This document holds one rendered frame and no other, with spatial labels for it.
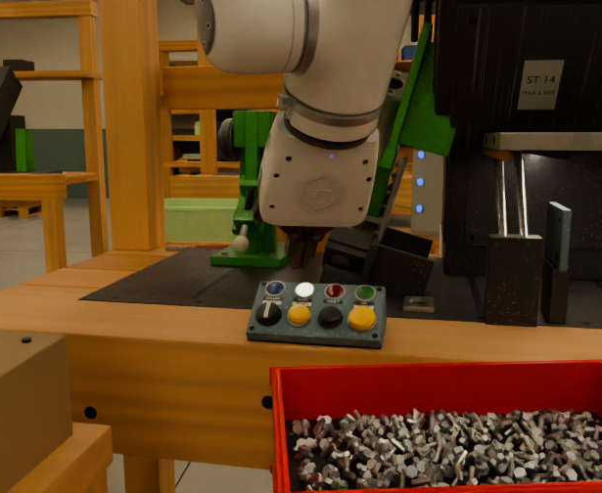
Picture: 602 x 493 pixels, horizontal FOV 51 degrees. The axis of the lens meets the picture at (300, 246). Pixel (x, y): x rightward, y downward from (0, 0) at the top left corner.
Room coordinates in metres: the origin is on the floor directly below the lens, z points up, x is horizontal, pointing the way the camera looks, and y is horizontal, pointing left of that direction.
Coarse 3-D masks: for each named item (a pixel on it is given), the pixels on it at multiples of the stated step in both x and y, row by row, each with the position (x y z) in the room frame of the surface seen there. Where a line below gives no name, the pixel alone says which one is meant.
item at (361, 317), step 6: (360, 306) 0.66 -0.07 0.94; (354, 312) 0.66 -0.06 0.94; (360, 312) 0.65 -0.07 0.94; (366, 312) 0.65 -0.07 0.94; (372, 312) 0.65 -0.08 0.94; (348, 318) 0.65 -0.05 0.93; (354, 318) 0.65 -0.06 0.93; (360, 318) 0.65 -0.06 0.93; (366, 318) 0.65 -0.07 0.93; (372, 318) 0.65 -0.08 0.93; (354, 324) 0.65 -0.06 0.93; (360, 324) 0.64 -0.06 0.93; (366, 324) 0.64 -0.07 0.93; (372, 324) 0.65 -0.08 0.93
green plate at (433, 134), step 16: (416, 48) 0.85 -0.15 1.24; (432, 48) 0.86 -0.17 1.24; (416, 64) 0.85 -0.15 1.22; (432, 64) 0.86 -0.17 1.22; (416, 80) 0.87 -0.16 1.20; (432, 80) 0.86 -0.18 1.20; (416, 96) 0.86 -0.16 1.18; (432, 96) 0.86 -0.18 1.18; (400, 112) 0.86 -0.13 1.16; (416, 112) 0.86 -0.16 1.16; (432, 112) 0.86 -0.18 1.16; (400, 128) 0.86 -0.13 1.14; (416, 128) 0.86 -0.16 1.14; (432, 128) 0.86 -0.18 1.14; (448, 128) 0.86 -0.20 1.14; (400, 144) 0.87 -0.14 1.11; (416, 144) 0.86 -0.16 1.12; (432, 144) 0.86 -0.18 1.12; (448, 144) 0.86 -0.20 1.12
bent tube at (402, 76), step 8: (400, 72) 0.96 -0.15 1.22; (392, 80) 0.96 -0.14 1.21; (400, 80) 0.96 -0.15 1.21; (392, 88) 0.97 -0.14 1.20; (400, 88) 0.94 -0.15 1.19; (392, 96) 0.93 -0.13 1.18; (400, 96) 0.93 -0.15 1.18; (384, 104) 0.97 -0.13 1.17; (392, 104) 0.96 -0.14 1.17; (384, 112) 0.98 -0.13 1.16; (392, 112) 0.97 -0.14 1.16; (384, 120) 0.99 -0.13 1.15; (392, 120) 0.98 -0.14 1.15; (384, 128) 1.00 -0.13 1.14; (392, 128) 1.00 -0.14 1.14; (384, 136) 1.00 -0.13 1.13; (384, 144) 1.01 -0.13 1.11; (360, 224) 0.93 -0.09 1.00
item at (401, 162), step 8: (400, 160) 0.89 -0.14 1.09; (400, 168) 0.89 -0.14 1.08; (392, 176) 0.89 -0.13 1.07; (400, 176) 0.95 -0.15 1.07; (392, 184) 0.92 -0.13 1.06; (392, 192) 0.89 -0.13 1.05; (392, 200) 0.89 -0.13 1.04; (384, 208) 1.00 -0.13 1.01; (392, 208) 1.01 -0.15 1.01; (384, 216) 0.89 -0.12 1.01; (384, 224) 0.89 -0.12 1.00; (376, 232) 0.89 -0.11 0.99; (384, 232) 0.96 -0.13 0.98
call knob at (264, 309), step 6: (258, 306) 0.68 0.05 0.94; (264, 306) 0.68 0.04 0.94; (270, 306) 0.68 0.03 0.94; (276, 306) 0.68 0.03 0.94; (258, 312) 0.67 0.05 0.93; (264, 312) 0.67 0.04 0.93; (270, 312) 0.67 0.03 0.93; (276, 312) 0.67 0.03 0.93; (258, 318) 0.67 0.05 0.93; (264, 318) 0.66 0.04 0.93; (270, 318) 0.67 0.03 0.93; (276, 318) 0.67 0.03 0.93
